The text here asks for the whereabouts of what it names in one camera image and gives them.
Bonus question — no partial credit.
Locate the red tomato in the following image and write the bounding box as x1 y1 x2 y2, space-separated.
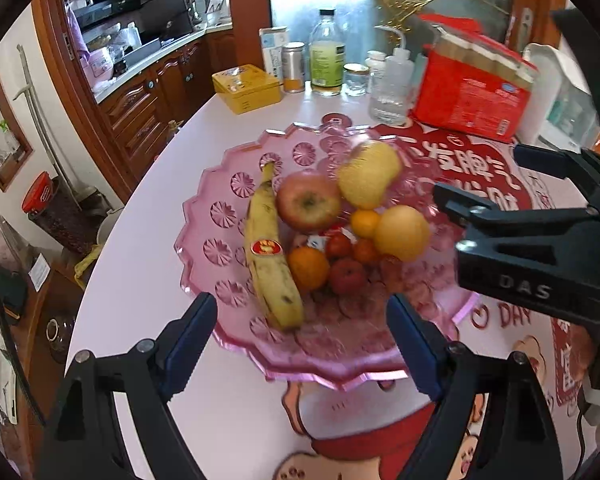
328 257 367 296

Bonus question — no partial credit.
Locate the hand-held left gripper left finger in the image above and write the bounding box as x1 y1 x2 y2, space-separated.
37 292 219 480

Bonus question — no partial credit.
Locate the small red fruit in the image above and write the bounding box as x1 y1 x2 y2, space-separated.
326 232 355 260
378 255 403 281

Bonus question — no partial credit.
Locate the yellow tin box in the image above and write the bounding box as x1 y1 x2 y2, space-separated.
211 63 283 115

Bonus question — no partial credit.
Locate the yellow pear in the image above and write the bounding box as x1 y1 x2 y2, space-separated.
336 140 402 211
373 205 432 262

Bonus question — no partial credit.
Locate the red package of cups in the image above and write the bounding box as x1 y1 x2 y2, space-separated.
410 14 540 143

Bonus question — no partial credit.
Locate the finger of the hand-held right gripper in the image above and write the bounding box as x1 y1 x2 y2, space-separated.
432 182 600 257
513 143 600 206

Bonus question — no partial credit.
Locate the pink glass fruit plate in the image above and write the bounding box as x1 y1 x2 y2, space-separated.
174 121 481 392

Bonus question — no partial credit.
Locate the glass bottle with yellow liquid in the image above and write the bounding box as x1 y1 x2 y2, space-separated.
308 7 345 98

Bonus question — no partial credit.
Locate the metal can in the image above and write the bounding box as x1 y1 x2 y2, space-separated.
282 41 307 94

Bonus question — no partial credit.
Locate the wooden kitchen cabinet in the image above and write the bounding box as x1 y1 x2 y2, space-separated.
32 30 236 201

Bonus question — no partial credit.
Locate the white carton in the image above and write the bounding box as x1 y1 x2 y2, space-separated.
258 26 288 83

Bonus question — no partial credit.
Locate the red apple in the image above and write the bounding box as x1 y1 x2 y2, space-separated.
275 171 342 233

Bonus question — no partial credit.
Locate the red-lidded container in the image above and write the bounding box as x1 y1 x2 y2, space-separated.
21 171 98 256

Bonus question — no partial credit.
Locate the clear squeeze bottle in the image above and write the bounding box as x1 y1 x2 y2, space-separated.
369 25 413 127

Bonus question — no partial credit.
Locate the white plastic container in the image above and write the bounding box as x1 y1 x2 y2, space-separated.
515 42 600 153

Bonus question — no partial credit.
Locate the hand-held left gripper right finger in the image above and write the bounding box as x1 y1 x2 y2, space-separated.
385 294 565 480

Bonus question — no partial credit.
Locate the orange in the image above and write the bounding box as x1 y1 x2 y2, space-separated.
286 246 331 292

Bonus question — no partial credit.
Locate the wooden framed wall niche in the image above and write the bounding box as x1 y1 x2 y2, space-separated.
0 65 33 193

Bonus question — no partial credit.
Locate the mop handle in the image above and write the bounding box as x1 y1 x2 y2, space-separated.
14 45 81 201

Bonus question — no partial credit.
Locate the banana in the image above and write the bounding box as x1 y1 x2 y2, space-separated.
244 161 305 331

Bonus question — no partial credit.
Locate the white pill bottle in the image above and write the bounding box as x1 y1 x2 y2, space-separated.
365 50 388 81

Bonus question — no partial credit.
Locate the small mandarin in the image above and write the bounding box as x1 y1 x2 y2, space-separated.
350 209 382 239
354 238 381 266

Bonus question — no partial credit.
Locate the small jar with gold lid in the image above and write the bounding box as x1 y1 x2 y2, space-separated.
343 63 370 97

